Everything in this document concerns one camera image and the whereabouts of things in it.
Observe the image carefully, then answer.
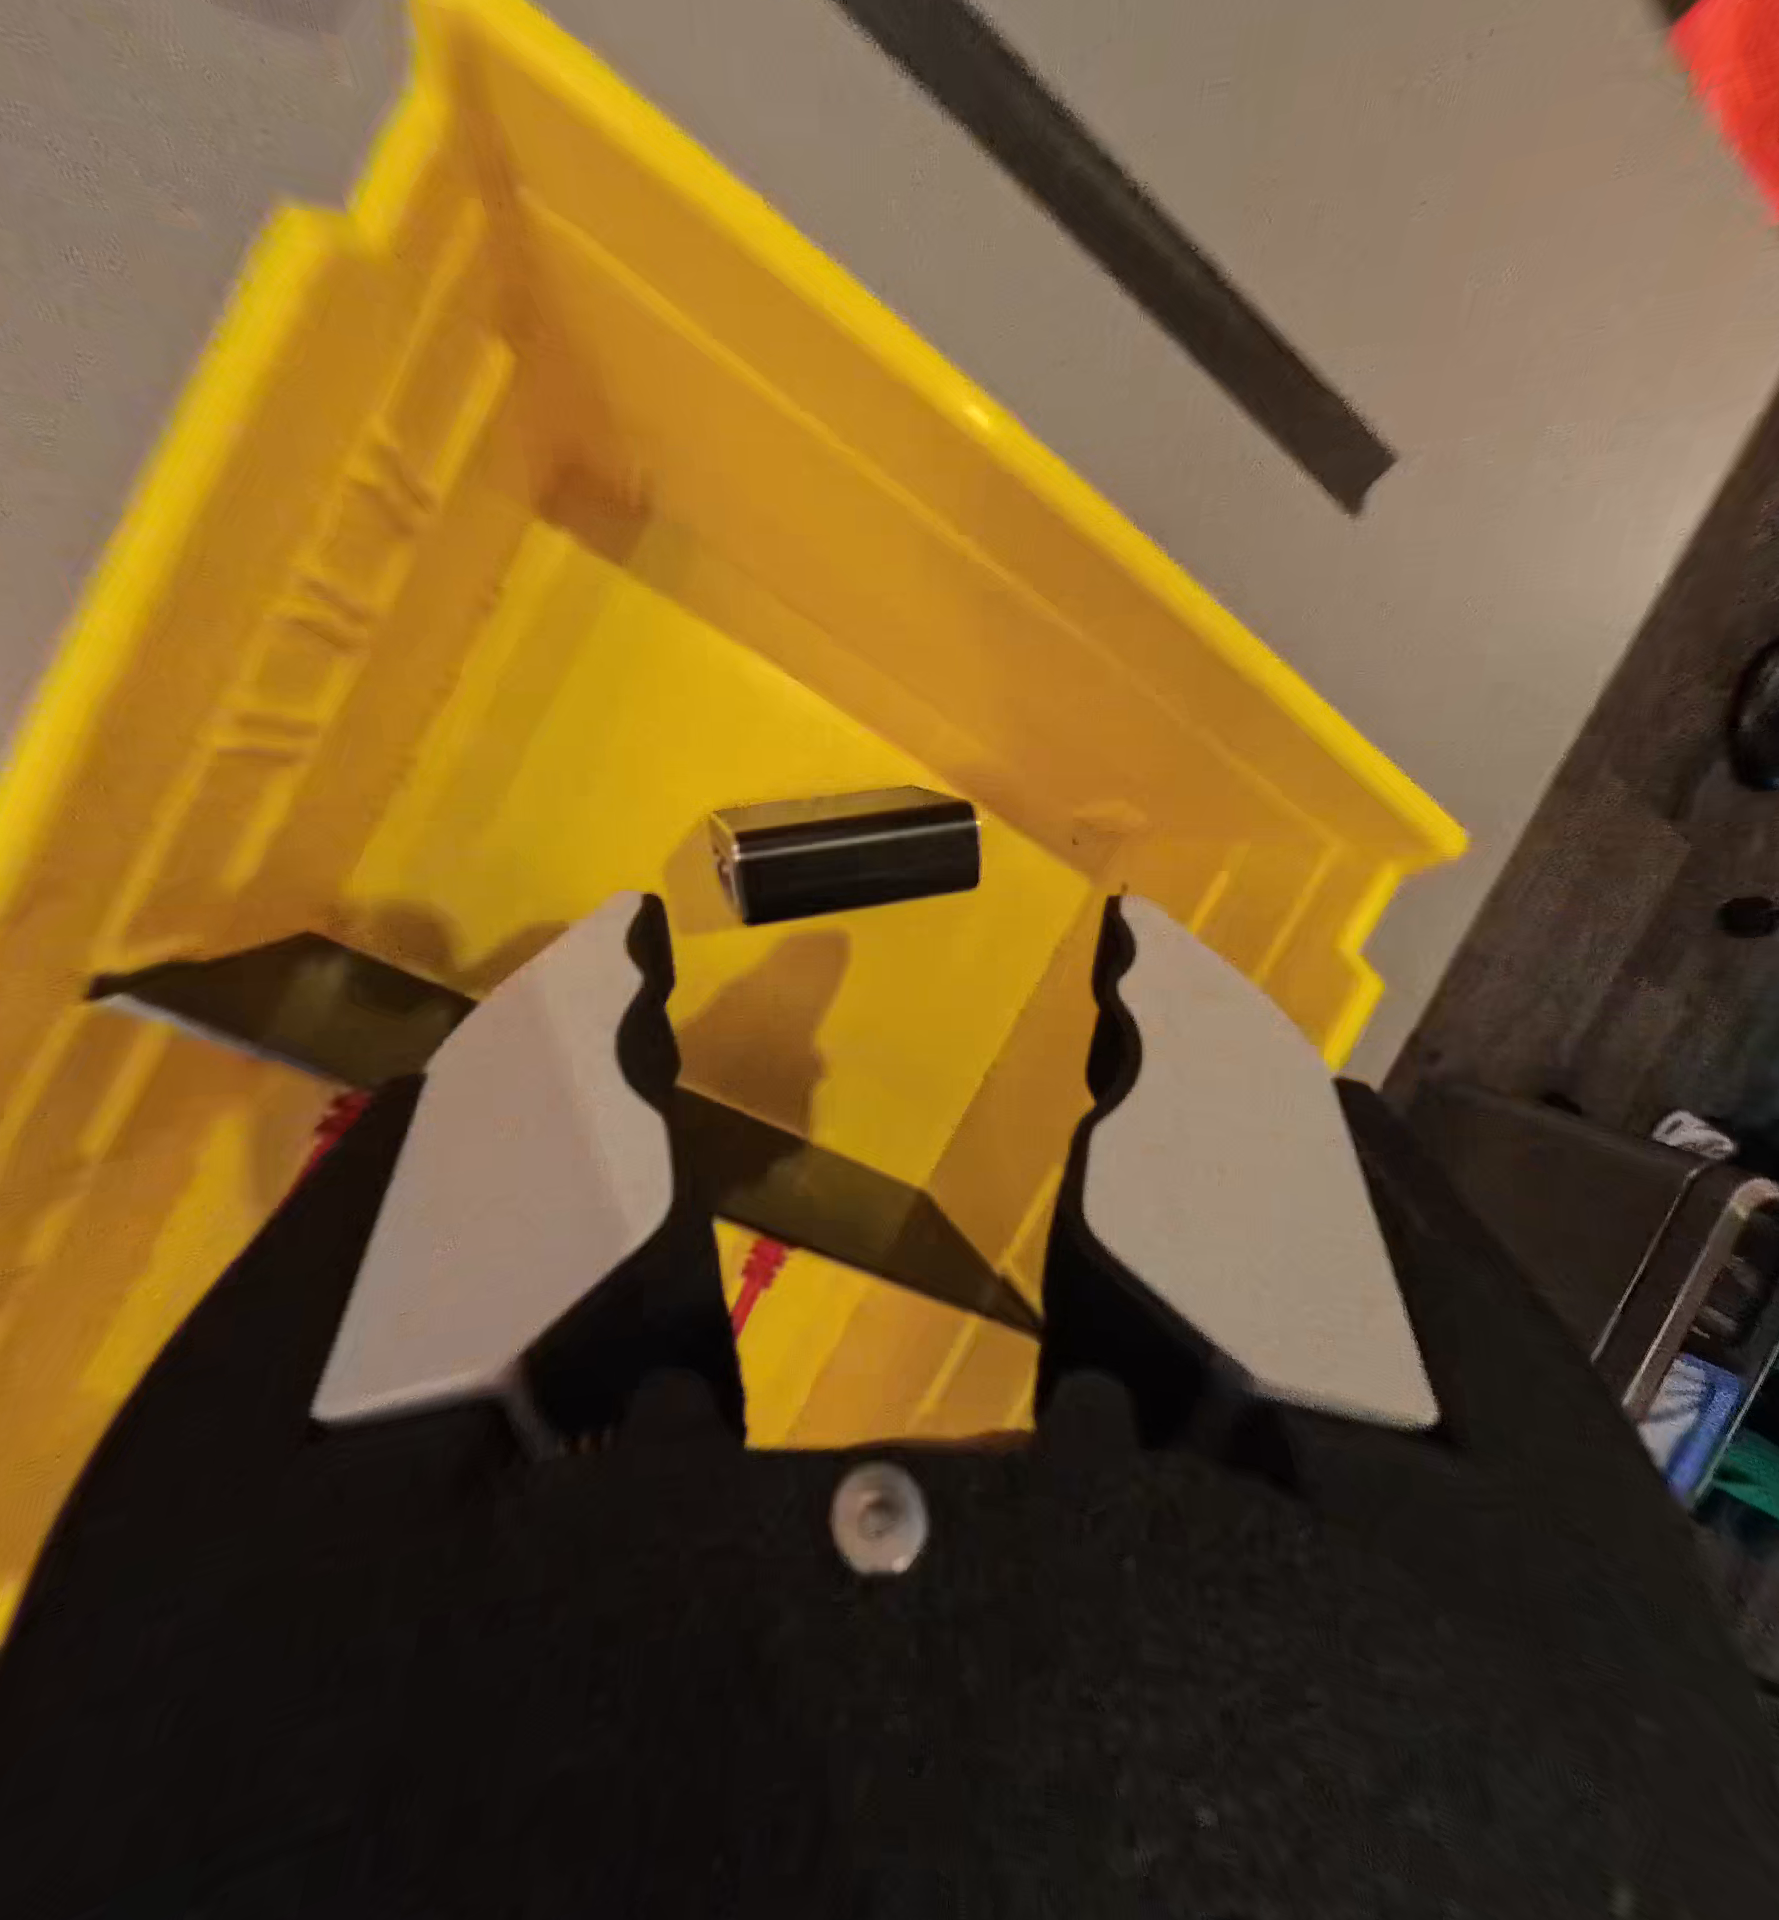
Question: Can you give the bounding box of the black tape strip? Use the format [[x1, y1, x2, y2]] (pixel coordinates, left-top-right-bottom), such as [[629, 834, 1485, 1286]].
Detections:
[[829, 0, 1401, 520]]

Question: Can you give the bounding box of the black box with metal frame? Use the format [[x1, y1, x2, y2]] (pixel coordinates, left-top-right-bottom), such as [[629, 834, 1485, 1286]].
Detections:
[[1405, 1076, 1779, 1423]]

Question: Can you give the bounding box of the large yellow plastic bin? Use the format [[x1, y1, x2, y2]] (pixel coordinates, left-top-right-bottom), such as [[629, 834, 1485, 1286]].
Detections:
[[0, 0, 1469, 1653]]

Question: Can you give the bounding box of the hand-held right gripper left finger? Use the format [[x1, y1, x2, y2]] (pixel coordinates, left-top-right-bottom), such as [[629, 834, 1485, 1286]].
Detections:
[[313, 895, 681, 1425]]

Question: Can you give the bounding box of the black bin divider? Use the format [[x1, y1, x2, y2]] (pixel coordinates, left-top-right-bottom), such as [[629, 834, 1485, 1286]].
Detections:
[[85, 930, 1045, 1341]]

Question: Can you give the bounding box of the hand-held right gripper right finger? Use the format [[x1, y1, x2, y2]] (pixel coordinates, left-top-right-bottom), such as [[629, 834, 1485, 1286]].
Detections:
[[1081, 895, 1441, 1431]]

